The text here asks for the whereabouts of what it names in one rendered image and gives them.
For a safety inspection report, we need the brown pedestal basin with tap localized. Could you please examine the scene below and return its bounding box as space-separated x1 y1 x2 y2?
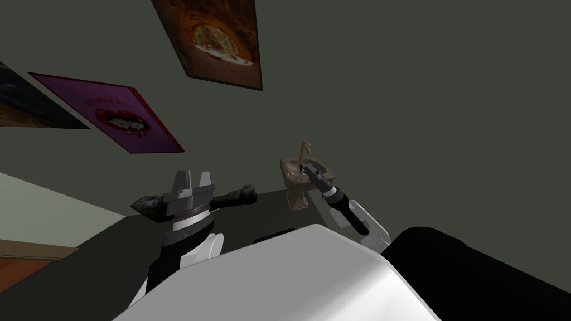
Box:
279 140 336 211

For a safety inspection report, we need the purple wall picture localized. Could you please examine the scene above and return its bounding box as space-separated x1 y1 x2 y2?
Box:
27 71 186 155

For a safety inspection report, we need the dark wall picture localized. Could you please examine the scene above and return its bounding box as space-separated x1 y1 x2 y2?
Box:
0 60 91 130

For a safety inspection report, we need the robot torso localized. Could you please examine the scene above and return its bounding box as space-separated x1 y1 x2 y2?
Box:
112 223 442 321

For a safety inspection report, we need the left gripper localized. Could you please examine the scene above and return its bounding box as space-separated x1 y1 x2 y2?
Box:
162 169 216 223

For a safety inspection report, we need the long black lumpy object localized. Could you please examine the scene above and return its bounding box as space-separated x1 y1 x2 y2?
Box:
130 183 258 223

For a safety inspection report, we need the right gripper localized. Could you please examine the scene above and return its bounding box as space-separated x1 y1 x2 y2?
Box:
304 164 337 194

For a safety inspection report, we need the orange wall picture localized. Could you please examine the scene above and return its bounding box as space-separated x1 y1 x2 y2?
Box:
150 0 264 92

